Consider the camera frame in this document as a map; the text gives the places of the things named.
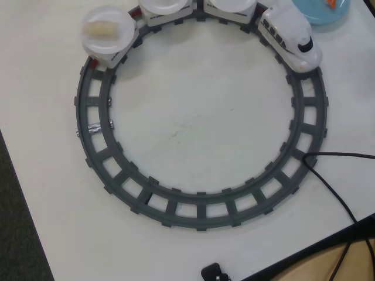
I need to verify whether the pale yellow sushi piece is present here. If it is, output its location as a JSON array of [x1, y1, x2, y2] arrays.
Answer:
[[81, 22, 120, 37]]

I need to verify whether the black cable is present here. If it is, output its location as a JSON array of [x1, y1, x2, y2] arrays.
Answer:
[[301, 151, 375, 281]]

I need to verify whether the tan curved furniture surface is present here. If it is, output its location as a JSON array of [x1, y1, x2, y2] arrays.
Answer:
[[272, 237, 375, 281]]

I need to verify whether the white Shinkansen toy locomotive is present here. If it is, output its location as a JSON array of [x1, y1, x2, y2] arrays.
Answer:
[[257, 0, 323, 73]]

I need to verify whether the white toy train car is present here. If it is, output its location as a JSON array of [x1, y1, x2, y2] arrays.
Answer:
[[87, 17, 138, 70], [137, 0, 196, 28], [203, 0, 258, 25]]

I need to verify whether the black plastic clamp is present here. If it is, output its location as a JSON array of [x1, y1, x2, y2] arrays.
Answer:
[[201, 262, 232, 281]]

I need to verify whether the grey circular toy train track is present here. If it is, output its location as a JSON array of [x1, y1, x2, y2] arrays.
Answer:
[[73, 5, 330, 234]]

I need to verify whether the blue dish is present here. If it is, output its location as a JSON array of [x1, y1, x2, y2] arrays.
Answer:
[[292, 0, 351, 26]]

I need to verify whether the white round plate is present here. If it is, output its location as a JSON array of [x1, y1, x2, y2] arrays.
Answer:
[[81, 7, 136, 57], [209, 0, 256, 14], [139, 0, 188, 15]]

